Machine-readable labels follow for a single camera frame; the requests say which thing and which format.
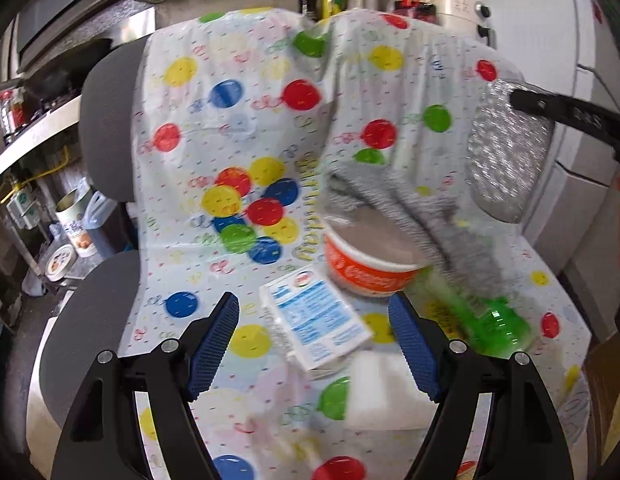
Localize pale blue plastic canister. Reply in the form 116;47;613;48
82;187;122;256

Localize grey striped cloth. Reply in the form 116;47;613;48
324;162;505;286

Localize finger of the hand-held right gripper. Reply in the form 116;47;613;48
510;89;620;150

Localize white refrigerator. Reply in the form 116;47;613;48
465;0;620;286

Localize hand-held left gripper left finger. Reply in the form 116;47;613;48
52;292;241;480

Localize white foam block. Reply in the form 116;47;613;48
347;352;443;433

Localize polka dot plastic sheet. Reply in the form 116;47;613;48
110;7;590;480

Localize white rice cooker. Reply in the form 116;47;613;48
430;0;498;51

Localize dark range hood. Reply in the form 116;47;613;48
15;0;155;73

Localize white kitchen counter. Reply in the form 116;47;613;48
0;95;86;181

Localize red label bottles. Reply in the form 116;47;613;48
0;87;28;143

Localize silver bubble pouch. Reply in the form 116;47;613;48
462;79;555;225

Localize metal tin can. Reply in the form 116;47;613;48
55;187;98;259

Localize yellow gas pipe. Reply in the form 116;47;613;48
0;150;71;196

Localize cardboard box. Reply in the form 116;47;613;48
584;330;620;480

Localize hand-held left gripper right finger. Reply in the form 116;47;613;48
388;291;575;480

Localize dark grey chair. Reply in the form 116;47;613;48
37;42;155;461

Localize white and blue carton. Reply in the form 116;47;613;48
259;269;371;372

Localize green plastic bottle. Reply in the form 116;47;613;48
410;265;533;358

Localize orange and white bowl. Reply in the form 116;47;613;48
324;215;433;297

